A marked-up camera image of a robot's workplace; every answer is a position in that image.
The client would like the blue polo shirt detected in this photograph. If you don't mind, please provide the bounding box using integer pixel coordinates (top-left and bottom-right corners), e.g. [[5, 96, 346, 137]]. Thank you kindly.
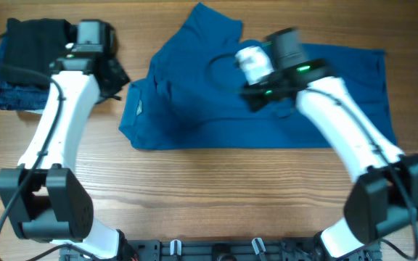
[[118, 1, 398, 152]]

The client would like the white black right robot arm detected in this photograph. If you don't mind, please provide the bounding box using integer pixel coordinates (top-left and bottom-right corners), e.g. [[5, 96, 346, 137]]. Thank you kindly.
[[239, 59, 418, 260]]

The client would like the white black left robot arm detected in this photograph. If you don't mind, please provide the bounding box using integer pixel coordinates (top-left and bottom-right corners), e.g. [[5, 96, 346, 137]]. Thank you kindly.
[[0, 53, 138, 260]]

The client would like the black folded garment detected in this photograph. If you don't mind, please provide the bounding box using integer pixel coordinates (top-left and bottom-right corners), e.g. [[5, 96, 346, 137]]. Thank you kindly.
[[2, 18, 77, 75]]

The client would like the dark blue folded garment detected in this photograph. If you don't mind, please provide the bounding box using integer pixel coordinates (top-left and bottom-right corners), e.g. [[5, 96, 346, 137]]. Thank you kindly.
[[0, 33, 49, 111]]

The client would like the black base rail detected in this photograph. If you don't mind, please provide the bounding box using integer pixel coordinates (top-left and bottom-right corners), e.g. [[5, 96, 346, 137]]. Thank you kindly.
[[59, 237, 383, 261]]

